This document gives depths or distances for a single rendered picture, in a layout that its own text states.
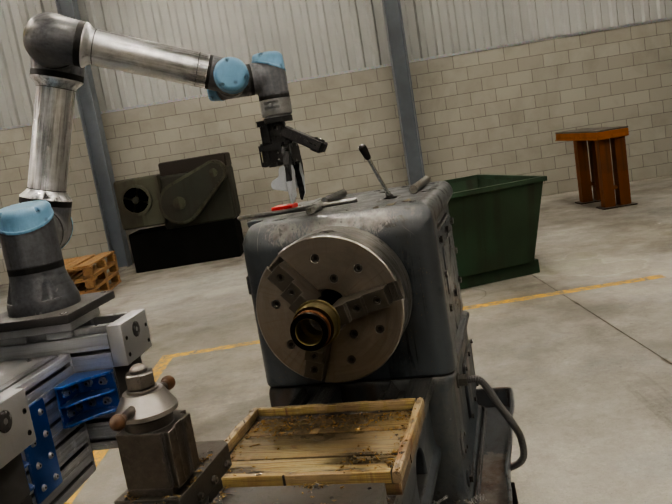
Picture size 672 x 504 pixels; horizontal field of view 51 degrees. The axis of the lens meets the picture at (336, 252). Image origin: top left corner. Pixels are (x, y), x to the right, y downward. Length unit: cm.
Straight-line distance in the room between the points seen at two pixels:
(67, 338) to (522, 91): 1061
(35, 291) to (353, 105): 997
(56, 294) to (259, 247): 45
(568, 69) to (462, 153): 209
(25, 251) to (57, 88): 39
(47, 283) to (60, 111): 40
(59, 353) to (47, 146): 47
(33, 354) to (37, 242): 24
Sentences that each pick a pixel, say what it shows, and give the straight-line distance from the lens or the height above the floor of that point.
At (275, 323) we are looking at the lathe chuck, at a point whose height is 106.
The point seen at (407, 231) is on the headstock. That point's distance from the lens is 155.
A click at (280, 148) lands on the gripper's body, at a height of 142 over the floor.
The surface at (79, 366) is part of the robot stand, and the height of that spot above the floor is 104.
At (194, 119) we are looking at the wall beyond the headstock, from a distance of 1152.
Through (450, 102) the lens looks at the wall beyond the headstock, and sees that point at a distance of 1153.
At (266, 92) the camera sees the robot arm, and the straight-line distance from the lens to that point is 174.
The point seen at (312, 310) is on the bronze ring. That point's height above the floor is 112.
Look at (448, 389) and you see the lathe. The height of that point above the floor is 83.
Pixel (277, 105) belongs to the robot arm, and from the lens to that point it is 173.
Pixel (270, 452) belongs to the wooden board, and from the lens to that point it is 134.
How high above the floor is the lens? 142
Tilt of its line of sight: 9 degrees down
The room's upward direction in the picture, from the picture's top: 9 degrees counter-clockwise
